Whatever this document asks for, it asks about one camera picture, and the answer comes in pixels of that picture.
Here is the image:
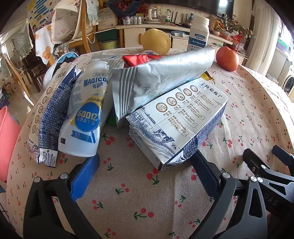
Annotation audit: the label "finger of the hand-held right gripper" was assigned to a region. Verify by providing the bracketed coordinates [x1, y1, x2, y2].
[272, 145, 294, 165]
[243, 148, 294, 184]

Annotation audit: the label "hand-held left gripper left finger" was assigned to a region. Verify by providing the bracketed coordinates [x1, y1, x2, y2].
[23, 153, 103, 239]

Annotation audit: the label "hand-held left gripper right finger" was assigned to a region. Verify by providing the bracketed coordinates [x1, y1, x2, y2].
[191, 150, 269, 239]

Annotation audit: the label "white crushed drink bottle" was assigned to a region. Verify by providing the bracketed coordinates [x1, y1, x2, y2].
[58, 61, 113, 158]

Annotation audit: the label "blue white milk carton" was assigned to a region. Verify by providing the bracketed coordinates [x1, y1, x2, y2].
[126, 77, 229, 172]

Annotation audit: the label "green white wrapper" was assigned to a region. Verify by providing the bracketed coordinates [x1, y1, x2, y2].
[107, 110, 118, 126]

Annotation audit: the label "pink plastic basin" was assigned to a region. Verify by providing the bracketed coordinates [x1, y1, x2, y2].
[0, 107, 23, 182]

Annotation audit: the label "yellow red snack wrapper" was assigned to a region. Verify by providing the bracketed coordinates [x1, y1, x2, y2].
[200, 71, 216, 83]

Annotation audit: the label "silver foil bag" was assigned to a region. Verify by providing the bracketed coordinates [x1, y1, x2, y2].
[111, 45, 215, 129]

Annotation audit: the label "cherry print tablecloth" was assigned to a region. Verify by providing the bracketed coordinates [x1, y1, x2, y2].
[6, 47, 294, 239]

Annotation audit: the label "white washing machine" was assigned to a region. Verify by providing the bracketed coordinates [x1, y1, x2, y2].
[277, 58, 294, 96]

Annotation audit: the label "red apple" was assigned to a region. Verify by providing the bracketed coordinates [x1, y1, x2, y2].
[216, 46, 239, 72]

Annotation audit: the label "stacked plastic basins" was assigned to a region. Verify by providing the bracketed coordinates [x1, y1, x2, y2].
[277, 38, 294, 50]

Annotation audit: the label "blue silver bag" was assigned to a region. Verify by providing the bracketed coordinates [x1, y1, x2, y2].
[42, 52, 79, 87]

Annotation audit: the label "lace covered standing air conditioner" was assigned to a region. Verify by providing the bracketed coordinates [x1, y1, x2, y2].
[249, 5, 282, 76]

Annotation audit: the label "dark wooden chair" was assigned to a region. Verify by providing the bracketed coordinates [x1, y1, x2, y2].
[22, 45, 50, 92]

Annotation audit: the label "light wooden chair with cloths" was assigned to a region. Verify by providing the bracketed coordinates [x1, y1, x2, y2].
[68, 0, 101, 56]

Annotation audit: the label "green waste bin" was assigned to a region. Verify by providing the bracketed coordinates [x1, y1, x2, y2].
[99, 39, 119, 50]

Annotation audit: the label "artificial flower bunch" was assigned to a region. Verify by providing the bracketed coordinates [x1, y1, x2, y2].
[220, 14, 253, 40]

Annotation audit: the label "white bottle blue label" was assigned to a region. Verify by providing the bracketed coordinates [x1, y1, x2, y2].
[187, 16, 210, 51]

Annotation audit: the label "white orange print tablecloth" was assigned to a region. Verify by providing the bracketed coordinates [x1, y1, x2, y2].
[34, 23, 57, 65]

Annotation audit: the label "yellow pear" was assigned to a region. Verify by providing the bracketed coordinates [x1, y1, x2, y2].
[141, 28, 171, 56]

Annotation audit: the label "grey lace chair cover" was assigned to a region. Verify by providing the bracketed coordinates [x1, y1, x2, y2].
[12, 23, 34, 61]

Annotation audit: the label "white tv cabinet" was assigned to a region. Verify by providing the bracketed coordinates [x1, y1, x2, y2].
[115, 22, 248, 67]

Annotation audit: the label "white cartoon print cloth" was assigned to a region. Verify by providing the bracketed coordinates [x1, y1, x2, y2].
[51, 0, 86, 44]

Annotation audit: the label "white sack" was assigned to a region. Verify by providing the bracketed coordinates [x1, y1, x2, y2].
[98, 7, 117, 30]

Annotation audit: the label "black television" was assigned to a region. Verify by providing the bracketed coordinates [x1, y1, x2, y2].
[193, 0, 235, 17]

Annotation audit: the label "blue knitted cloth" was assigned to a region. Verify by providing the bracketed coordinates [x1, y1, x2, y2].
[86, 0, 100, 26]

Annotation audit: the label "pack of small bottles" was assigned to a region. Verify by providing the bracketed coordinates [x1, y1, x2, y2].
[123, 16, 144, 25]

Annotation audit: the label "white electric kettle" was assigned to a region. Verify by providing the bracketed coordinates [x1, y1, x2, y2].
[146, 7, 161, 23]

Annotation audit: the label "dark wrapped flower bouquet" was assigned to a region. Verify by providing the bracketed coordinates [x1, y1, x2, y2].
[107, 0, 147, 16]

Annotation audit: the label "blue wall sticker chart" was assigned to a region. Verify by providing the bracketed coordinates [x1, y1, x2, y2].
[27, 0, 58, 24]

